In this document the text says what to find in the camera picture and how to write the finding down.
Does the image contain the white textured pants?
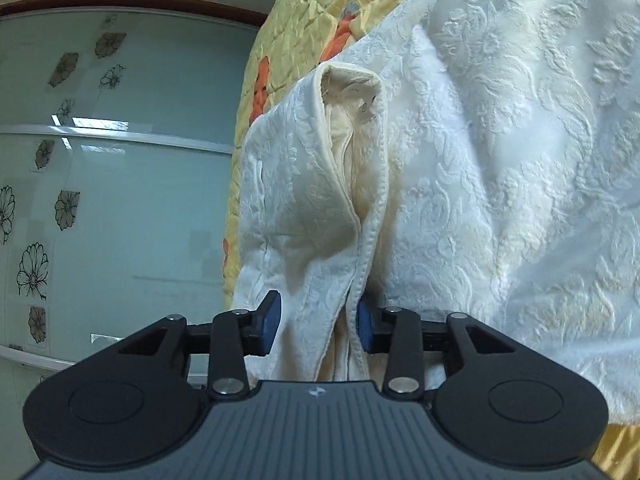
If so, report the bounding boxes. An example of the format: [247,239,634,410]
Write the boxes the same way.
[230,0,640,416]

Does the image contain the frosted glass wardrobe door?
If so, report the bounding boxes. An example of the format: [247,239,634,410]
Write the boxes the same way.
[1,6,257,479]

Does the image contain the yellow carrot print bedspread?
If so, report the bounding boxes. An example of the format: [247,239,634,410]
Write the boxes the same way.
[221,0,640,480]

